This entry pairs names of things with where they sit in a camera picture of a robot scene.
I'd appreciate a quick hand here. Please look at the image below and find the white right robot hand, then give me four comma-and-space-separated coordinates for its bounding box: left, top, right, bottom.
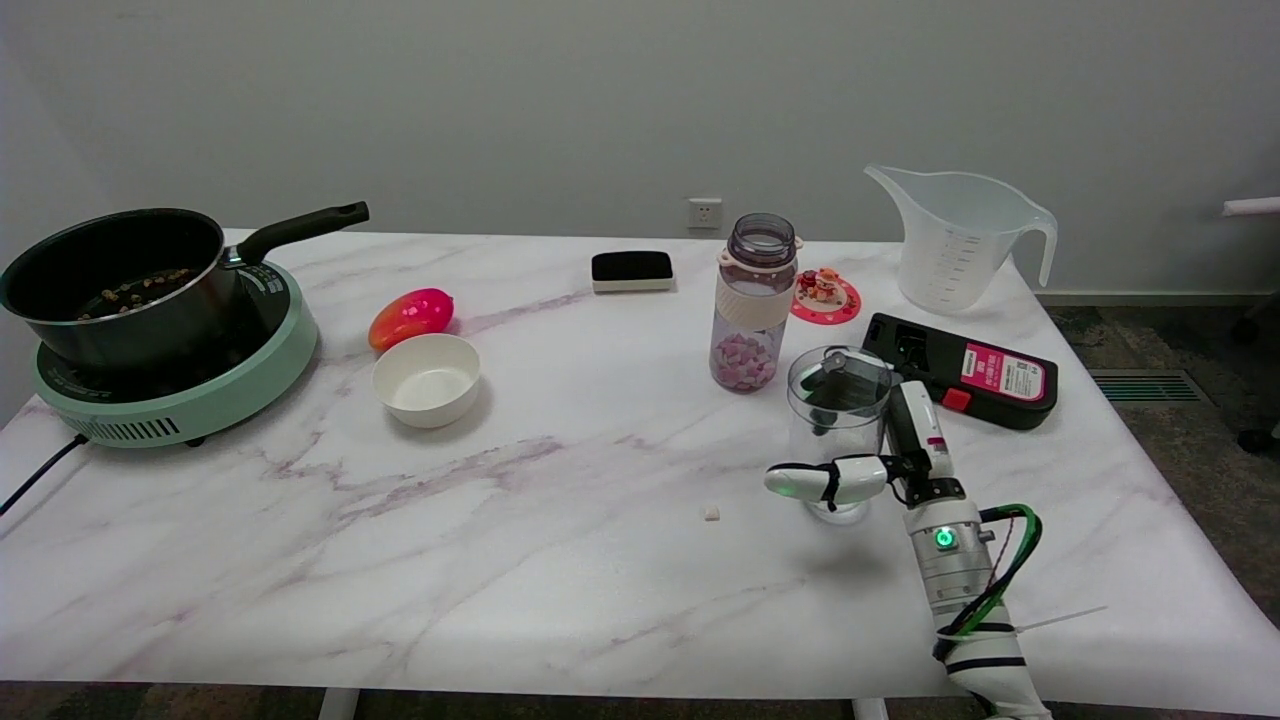
764, 348, 967, 509

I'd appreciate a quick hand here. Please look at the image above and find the small clear measuring cup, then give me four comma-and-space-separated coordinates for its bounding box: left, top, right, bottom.
786, 344, 895, 527

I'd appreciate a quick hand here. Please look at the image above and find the large translucent measuring jug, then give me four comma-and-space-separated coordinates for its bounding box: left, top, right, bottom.
864, 164, 1059, 314

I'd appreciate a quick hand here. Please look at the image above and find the black box with pink label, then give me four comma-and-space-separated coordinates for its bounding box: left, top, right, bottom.
860, 312, 1060, 432

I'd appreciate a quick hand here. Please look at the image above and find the pink round coaster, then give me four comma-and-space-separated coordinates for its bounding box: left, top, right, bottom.
790, 272, 862, 327

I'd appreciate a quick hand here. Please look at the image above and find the clear bottle with candy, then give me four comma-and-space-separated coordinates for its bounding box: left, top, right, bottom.
709, 213, 804, 394

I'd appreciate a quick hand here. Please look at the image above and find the short white zip tie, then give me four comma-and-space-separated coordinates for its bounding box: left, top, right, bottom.
935, 604, 1109, 643

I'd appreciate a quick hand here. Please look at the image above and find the floor vent grille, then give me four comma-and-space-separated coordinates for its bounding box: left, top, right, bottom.
1088, 369, 1213, 406

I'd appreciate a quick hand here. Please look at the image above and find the black and white eraser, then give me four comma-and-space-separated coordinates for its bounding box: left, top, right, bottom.
591, 250, 676, 294

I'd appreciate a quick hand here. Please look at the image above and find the white round bowl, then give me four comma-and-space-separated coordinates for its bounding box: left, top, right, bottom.
372, 333, 482, 430

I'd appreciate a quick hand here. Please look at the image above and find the red orange toy mango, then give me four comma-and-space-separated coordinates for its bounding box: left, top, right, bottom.
368, 287, 456, 353

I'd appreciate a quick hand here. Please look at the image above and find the mint green induction cooker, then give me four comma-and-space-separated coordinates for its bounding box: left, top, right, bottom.
30, 260, 320, 449

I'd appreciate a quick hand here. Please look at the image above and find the green robot cable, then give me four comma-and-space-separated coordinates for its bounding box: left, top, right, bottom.
938, 503, 1045, 641

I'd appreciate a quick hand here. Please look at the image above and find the black saucepan with handle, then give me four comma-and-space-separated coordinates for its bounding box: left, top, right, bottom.
0, 201, 371, 373

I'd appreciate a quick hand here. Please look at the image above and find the black power cord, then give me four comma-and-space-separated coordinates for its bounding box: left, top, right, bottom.
0, 433, 91, 517

